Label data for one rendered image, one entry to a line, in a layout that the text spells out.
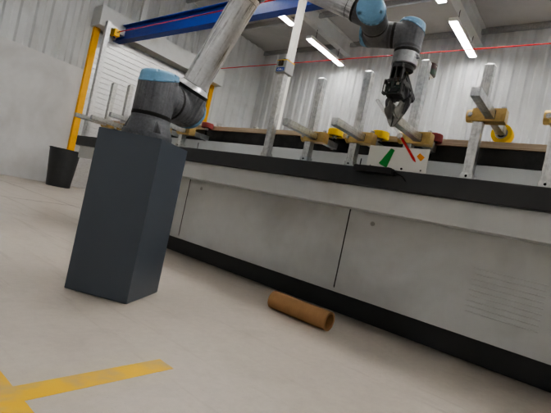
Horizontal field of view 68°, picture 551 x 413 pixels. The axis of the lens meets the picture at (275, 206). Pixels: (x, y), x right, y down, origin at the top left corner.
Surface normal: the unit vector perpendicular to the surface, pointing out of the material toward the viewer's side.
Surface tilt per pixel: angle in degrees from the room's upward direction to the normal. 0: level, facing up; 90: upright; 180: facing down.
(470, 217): 90
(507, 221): 90
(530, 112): 90
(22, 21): 90
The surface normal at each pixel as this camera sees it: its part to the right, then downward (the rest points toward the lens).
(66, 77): 0.76, 0.16
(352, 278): -0.61, -0.14
